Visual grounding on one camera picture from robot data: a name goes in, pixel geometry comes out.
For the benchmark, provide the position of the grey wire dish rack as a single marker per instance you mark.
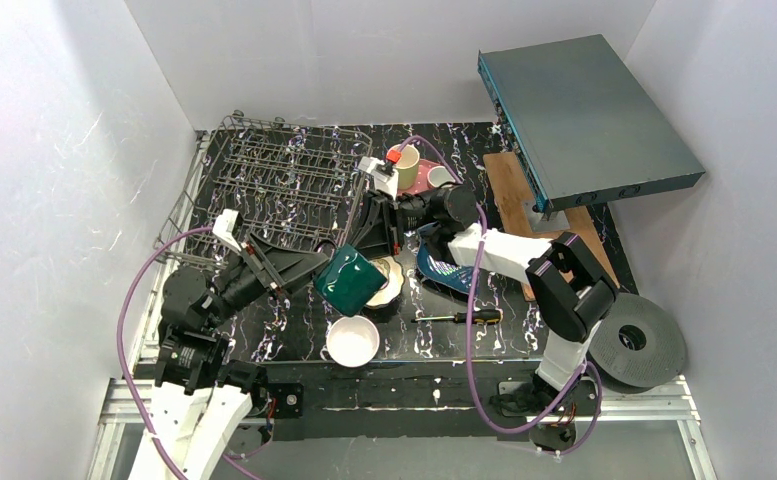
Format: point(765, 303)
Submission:
point(290, 184)

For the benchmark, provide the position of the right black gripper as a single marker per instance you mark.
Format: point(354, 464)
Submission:
point(391, 223)

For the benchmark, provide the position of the pink dotted plate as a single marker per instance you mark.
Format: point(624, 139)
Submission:
point(420, 184)

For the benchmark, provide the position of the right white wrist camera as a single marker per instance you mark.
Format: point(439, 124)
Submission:
point(385, 176)

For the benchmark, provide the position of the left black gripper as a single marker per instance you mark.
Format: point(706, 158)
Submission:
point(263, 266)

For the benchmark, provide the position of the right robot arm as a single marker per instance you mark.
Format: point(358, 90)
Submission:
point(573, 291)

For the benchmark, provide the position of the wooden board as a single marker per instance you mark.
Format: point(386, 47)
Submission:
point(514, 200)

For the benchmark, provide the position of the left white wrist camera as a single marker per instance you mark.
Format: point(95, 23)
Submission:
point(223, 229)

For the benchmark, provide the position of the teal metal case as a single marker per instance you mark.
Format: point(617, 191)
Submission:
point(582, 127)

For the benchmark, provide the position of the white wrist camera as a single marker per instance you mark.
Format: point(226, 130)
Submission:
point(223, 229)
point(385, 176)

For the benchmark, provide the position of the pink small cup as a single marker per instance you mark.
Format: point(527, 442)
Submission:
point(439, 176)

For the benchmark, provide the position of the dark green cup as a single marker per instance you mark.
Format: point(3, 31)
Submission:
point(348, 281)

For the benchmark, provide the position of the light green mug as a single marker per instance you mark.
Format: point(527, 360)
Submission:
point(406, 163)

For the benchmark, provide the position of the white bowl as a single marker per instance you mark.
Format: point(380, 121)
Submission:
point(352, 341)

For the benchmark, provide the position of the blue leaf-shaped plate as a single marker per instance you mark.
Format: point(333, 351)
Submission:
point(455, 278)

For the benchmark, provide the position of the black yellow screwdriver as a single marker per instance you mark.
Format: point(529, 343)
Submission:
point(479, 317)

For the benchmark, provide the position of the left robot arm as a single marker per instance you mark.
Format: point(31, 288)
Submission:
point(199, 398)

